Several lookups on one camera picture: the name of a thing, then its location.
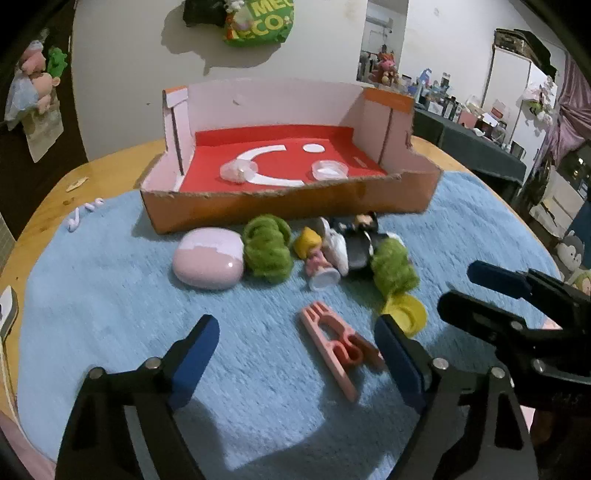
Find white dress figurine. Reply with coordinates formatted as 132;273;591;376
318;218;348;277

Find green snack bag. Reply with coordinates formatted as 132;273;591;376
223;0;295;48

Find row of bottles and boxes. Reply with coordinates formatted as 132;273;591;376
397;68;513;144

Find storage boxes on cabinet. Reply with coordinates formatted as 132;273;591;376
494;28;555;62

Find clear square plastic container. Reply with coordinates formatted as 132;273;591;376
221;161;259;183

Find green hanging toy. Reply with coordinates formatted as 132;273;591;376
46;46;69;80

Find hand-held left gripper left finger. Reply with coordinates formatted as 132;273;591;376
55;315;220;480

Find pink hanging plush toy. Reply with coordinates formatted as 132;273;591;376
7;41;61;123

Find purple curtain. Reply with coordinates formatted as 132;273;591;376
536;55;591;199

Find clear round plastic container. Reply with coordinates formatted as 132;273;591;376
311;160;348;181

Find pink mini camera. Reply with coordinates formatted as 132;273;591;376
172;227;245;291

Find yellow plastic capsule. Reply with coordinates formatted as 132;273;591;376
379;295;428;337

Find cardboard box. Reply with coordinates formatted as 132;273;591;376
140;78;444;234

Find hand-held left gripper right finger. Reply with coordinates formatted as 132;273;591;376
375;315;539;480

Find white flat board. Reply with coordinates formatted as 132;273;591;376
0;286;19;343

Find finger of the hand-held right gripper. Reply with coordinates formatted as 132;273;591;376
438;291;591;409
467;261;591;333

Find dark cloth covered table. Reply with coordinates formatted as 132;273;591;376
411;108;527;185

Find red paper sheet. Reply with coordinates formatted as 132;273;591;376
178;126;389;192

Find white refrigerator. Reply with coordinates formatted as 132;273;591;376
485;46;561;153

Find pink plastic clip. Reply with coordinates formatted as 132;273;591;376
299;301;386;401

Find grey white plush toy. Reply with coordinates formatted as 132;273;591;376
554;231;583;274

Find green fuzzy ball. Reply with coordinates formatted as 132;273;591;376
242;216;293;279
370;240;420;301

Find black suit mouse figurine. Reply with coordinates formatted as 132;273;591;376
337;210;404;280

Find blue fluffy mat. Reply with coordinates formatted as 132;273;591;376
17;171;561;480

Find blonde doll figurine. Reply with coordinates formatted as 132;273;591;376
294;227;342;291

